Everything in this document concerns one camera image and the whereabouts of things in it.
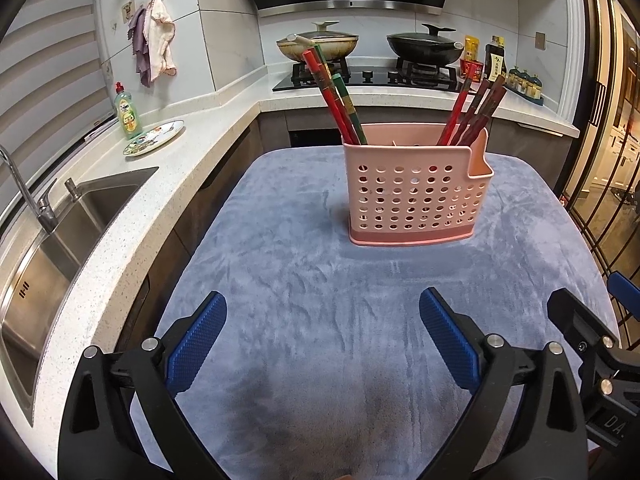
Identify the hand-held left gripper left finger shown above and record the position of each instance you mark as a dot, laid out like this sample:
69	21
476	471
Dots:
197	340

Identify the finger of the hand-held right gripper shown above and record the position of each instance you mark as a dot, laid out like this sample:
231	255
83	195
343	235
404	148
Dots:
625	290
582	325

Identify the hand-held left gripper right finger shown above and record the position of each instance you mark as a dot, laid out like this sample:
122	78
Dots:
447	340

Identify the pink perforated utensil holder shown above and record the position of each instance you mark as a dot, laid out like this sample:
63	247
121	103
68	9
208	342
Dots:
415	190

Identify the maroon chopstick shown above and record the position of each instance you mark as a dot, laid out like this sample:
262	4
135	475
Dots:
475	105

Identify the green chopstick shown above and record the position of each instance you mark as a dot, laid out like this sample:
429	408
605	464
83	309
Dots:
351	112
326	71

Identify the blue-grey fleece cloth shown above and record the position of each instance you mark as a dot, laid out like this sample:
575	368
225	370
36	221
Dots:
300	300

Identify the speckled kitchen counter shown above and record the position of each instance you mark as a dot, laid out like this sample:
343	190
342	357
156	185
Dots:
165	195

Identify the glass sliding door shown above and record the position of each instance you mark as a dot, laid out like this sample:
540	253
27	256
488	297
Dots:
605	135

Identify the stainless steel sink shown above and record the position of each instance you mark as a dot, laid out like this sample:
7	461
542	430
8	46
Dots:
50	260

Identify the sink soap dispenser pump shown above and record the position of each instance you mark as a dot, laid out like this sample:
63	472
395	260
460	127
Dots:
72	191

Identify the patterned oval plate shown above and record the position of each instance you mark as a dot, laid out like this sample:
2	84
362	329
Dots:
155	137

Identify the chrome faucet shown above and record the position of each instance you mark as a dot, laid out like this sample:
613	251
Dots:
37	200

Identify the row of spice jars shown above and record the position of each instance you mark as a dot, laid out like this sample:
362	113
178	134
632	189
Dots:
525	85

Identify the green dish soap bottle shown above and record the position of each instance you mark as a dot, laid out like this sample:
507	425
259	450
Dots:
129	115

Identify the dark soy sauce bottle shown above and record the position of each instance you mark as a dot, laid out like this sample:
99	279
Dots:
495	60

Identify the black gas stove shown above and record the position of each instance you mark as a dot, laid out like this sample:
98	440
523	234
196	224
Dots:
380	80

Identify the red seasoning container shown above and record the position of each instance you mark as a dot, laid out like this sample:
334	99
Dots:
471	69

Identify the black lidded wok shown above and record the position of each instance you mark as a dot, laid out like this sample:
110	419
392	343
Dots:
422	45

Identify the purple hanging cloth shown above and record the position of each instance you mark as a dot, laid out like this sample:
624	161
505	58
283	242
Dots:
140	45

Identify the pale pink hanging towel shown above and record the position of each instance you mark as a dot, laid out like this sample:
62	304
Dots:
161	40

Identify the window blinds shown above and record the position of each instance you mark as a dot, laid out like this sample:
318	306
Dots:
50	60

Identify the beige lidded pan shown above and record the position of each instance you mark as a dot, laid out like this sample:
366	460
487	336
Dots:
320	45

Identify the wall switch plate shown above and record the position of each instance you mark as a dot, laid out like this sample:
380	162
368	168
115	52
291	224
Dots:
540	40

